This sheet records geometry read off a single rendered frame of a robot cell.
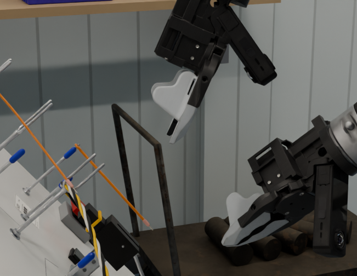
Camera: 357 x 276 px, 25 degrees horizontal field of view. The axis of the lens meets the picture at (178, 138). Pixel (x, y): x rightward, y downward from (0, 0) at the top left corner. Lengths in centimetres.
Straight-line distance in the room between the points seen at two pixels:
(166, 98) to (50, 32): 210
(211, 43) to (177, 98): 8
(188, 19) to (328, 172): 26
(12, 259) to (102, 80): 227
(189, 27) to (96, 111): 220
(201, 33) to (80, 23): 211
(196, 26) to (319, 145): 22
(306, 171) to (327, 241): 10
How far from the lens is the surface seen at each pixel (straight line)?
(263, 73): 104
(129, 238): 107
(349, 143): 100
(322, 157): 103
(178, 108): 100
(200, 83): 99
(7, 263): 92
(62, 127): 317
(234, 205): 107
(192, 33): 101
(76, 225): 125
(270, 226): 107
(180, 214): 347
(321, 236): 100
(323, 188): 101
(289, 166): 103
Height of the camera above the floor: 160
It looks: 18 degrees down
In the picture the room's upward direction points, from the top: straight up
